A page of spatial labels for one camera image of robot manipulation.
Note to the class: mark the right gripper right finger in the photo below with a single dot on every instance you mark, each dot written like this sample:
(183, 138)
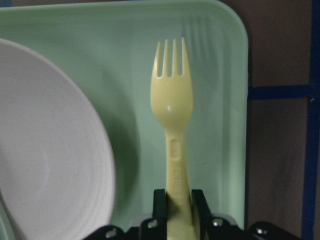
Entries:
(218, 226)

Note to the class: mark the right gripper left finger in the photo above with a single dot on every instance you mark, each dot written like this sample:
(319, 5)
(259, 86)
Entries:
(148, 227)

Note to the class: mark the white round plate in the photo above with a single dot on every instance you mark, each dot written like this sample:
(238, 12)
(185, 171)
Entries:
(57, 172)

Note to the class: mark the yellow plastic fork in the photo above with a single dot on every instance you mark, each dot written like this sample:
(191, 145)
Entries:
(172, 103)

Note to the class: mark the light green tray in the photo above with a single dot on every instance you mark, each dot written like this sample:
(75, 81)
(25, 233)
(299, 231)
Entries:
(108, 49)

